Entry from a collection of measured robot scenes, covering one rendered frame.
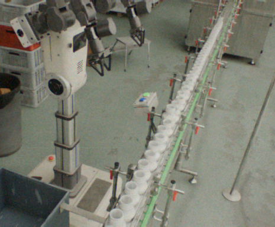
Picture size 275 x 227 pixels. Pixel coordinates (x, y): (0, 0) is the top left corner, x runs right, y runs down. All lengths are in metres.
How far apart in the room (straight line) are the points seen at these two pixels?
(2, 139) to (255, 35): 4.31
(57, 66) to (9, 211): 0.72
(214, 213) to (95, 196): 0.97
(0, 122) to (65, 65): 1.24
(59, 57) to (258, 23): 4.40
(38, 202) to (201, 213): 1.49
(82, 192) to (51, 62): 0.96
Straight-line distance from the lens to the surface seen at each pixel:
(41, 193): 1.30
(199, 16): 5.62
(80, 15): 1.26
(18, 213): 1.45
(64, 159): 1.98
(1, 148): 2.85
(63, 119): 1.80
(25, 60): 3.37
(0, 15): 3.36
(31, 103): 3.58
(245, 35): 5.62
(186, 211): 2.49
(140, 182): 0.96
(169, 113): 1.27
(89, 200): 2.10
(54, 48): 1.56
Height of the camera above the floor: 1.81
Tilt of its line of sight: 32 degrees down
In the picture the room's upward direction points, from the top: 7 degrees clockwise
